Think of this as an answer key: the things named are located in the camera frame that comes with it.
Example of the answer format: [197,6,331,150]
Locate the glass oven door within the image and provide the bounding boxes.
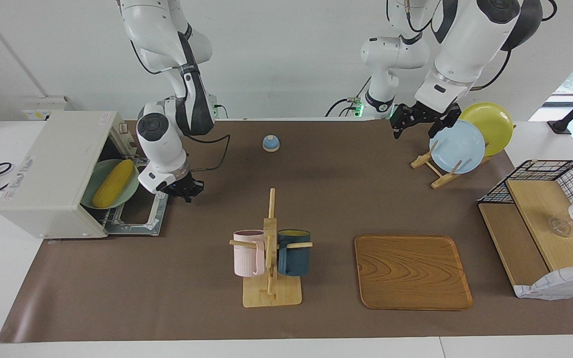
[105,157,169,236]

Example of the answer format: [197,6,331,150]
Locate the light green plate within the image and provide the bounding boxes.
[81,159,140,209]

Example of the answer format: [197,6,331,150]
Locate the yellow corn cob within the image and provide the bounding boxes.
[92,159,135,208]

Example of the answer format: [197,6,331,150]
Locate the white toaster oven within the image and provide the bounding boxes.
[0,110,140,239]

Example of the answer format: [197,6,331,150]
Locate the light blue plate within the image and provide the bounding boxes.
[429,120,486,174]

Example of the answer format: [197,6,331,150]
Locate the wooden plate rack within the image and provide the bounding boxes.
[411,124,516,189]

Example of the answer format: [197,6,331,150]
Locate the yellow plate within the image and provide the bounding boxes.
[460,102,514,157]

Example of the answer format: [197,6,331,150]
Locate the pink mug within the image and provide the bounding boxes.
[233,230,266,277]

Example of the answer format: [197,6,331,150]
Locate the brown table mat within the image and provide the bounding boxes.
[0,119,573,344]

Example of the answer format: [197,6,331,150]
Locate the dark blue mug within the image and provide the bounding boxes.
[277,229,312,277]

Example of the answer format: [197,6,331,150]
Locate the wooden mug rack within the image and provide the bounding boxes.
[229,188,313,308]

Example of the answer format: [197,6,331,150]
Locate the light wooden shelf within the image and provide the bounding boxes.
[478,179,573,294]

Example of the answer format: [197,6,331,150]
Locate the brown wooden tray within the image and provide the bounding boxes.
[355,235,474,311]

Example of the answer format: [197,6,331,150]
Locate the clear glass cup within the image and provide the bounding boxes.
[548,214,573,238]

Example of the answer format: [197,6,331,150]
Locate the white checked cloth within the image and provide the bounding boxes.
[513,263,573,301]

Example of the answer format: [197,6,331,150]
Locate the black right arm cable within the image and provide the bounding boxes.
[187,133,231,172]

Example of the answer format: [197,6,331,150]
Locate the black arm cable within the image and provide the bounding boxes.
[471,0,559,92]
[187,133,231,172]

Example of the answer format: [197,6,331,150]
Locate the black left base cable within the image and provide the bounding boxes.
[326,77,372,118]

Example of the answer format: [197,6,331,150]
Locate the metal oven wire rack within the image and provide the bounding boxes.
[93,199,124,228]

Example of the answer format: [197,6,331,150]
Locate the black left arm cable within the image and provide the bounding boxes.
[471,0,559,92]

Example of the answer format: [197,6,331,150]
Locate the black wire basket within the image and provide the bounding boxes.
[478,160,573,249]

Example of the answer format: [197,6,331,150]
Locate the white wall socket box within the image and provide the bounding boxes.
[22,97,71,121]

